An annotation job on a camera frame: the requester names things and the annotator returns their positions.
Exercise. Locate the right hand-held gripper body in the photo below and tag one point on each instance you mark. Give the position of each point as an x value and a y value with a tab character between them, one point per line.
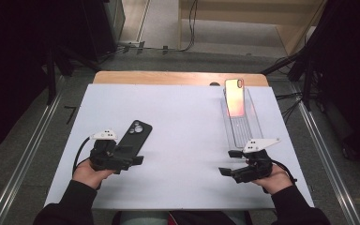
256	167

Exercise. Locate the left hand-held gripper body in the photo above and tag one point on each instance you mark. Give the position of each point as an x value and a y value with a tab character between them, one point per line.
106	159

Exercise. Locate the black phone case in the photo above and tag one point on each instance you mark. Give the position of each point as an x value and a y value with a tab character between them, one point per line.
137	132

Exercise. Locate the clear plastic tray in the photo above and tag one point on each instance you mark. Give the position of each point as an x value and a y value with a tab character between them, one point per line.
242	131

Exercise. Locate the reflective clear-rimmed phone case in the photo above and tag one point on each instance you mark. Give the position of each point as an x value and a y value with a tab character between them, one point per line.
235	98

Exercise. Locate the person's left hand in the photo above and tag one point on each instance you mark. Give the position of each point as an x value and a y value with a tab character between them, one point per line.
89	176

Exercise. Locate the person's right hand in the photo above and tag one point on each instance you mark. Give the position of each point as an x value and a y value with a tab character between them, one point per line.
275	182

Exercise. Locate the white table board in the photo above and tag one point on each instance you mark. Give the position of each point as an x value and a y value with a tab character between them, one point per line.
181	175

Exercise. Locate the black tape mark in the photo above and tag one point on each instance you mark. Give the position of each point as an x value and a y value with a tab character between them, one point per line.
72	112

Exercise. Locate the black round table grommet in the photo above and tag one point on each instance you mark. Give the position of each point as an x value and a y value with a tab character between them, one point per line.
214	83

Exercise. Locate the wooden table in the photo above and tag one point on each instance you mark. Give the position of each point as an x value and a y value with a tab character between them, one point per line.
168	78

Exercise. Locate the black metal stand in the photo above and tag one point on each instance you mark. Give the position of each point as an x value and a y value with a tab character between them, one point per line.
51	78
306	75

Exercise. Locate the black cabinet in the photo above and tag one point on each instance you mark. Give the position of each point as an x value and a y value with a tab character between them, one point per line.
103	28

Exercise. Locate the metal floor rail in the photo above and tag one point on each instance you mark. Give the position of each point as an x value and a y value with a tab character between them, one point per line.
28	156
328	156

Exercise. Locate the light wooden frame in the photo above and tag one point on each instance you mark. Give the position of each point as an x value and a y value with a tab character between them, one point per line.
293	34

